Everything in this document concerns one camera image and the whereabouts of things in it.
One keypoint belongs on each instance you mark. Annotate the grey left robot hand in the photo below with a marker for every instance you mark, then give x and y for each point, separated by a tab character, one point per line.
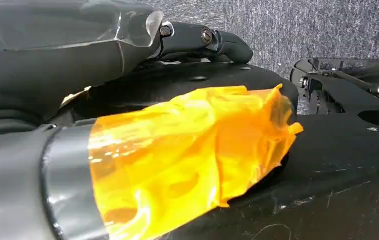
27	185

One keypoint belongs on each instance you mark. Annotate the black robot leg joint mechanism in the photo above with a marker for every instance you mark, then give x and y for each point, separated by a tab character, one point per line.
342	94

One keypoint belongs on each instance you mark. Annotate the ribbed grey left arm sleeve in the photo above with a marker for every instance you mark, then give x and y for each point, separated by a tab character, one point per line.
4	124

